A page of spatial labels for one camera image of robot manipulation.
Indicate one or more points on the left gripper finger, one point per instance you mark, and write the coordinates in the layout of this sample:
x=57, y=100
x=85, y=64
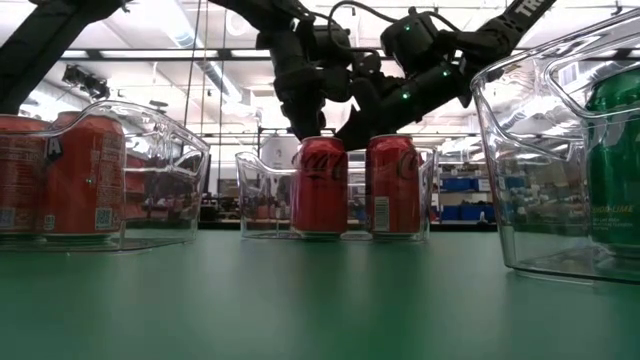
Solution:
x=305, y=120

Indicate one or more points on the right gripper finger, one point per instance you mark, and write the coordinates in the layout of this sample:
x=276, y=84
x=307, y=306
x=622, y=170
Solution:
x=357, y=135

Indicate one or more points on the red Coca-Cola can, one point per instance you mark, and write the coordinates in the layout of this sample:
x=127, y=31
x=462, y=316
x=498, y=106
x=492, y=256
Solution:
x=395, y=190
x=320, y=200

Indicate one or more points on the clear plastic bin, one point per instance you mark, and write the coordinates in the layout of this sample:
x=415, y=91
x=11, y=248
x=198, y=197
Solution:
x=195, y=165
x=265, y=200
x=530, y=225

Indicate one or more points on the green Sprite can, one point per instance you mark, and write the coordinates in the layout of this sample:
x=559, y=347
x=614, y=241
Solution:
x=617, y=165

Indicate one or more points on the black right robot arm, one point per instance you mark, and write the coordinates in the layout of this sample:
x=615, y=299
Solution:
x=515, y=20

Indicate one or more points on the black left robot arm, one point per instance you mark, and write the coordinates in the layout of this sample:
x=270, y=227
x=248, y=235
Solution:
x=40, y=50

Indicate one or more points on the white cylindrical tank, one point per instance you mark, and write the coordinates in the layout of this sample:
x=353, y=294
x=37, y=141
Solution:
x=275, y=152

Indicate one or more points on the blue storage bin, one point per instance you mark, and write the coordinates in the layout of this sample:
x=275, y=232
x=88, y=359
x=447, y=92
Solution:
x=470, y=212
x=457, y=185

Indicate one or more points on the green table mat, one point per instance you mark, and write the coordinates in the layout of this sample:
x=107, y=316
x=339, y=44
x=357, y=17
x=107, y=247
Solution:
x=300, y=310

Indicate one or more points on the black track spotlight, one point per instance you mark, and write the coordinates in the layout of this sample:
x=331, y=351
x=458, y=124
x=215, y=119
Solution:
x=90, y=85

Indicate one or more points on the silver ventilation duct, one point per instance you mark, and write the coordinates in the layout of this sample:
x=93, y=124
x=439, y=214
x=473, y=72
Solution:
x=215, y=75

